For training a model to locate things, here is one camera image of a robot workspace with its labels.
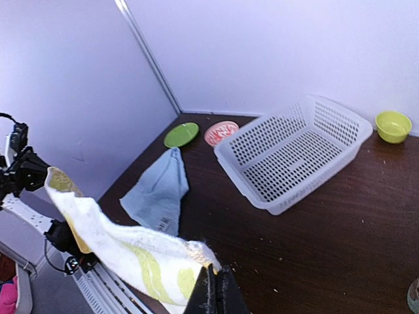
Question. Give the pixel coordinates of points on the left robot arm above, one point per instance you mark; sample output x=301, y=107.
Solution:
x=55, y=232

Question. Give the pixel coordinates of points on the aluminium front rail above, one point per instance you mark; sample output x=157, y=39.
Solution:
x=106, y=293

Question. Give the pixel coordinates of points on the green round plate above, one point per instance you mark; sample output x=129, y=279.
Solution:
x=181, y=135

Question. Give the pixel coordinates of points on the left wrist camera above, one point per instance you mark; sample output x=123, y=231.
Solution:
x=16, y=141

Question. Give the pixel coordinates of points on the left aluminium corner post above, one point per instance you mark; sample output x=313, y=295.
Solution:
x=148, y=54

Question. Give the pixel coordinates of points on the small lime green bowl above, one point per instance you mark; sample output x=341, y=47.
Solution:
x=393, y=127

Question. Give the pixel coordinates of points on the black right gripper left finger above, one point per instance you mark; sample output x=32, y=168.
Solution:
x=203, y=297

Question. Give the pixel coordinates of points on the light blue towel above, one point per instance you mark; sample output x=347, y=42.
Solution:
x=155, y=200

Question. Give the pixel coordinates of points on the red white patterned bowl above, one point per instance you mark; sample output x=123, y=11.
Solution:
x=220, y=131

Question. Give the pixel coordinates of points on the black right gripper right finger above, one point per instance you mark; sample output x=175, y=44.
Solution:
x=228, y=297

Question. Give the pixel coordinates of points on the green crocodile pattern towel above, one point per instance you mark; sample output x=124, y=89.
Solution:
x=159, y=265

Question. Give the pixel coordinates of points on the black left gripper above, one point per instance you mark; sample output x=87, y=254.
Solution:
x=27, y=172

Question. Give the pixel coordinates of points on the white perforated plastic basket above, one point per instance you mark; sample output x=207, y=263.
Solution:
x=277, y=160

